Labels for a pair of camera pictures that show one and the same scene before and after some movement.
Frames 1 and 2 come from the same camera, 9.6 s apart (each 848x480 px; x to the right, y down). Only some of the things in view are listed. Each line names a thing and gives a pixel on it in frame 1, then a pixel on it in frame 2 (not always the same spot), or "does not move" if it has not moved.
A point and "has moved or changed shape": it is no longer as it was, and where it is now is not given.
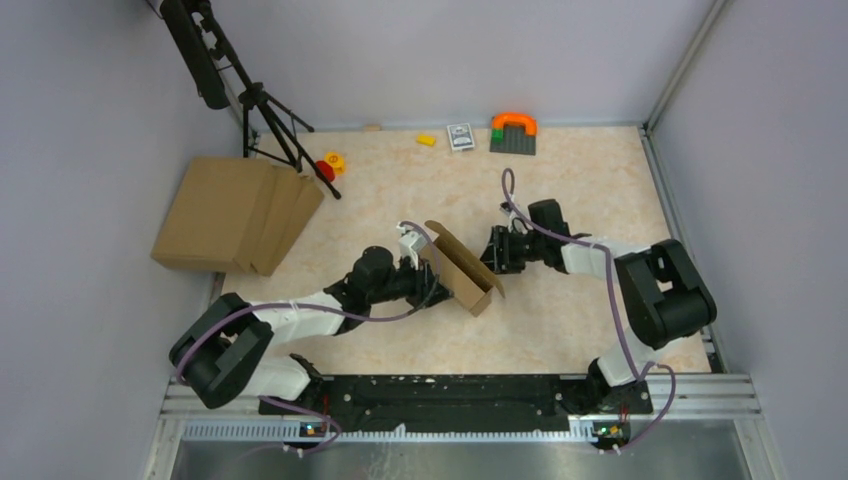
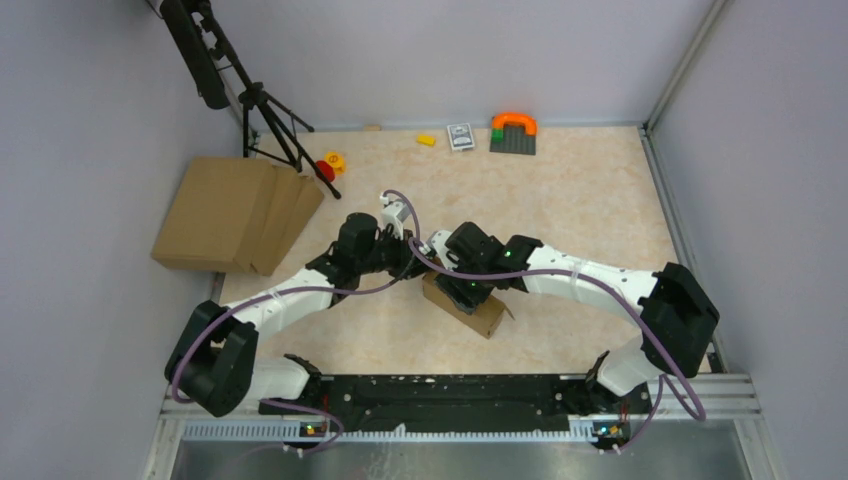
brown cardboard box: [462, 273] has moved or changed shape
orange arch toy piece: [530, 122] does not move
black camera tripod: [205, 54] does not move
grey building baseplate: [516, 141] does not move
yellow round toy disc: [337, 160] does not move
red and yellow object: [326, 170] does not move
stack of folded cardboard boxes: [239, 215] does not move
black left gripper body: [411, 283] → [392, 254]
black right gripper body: [532, 245] → [469, 293]
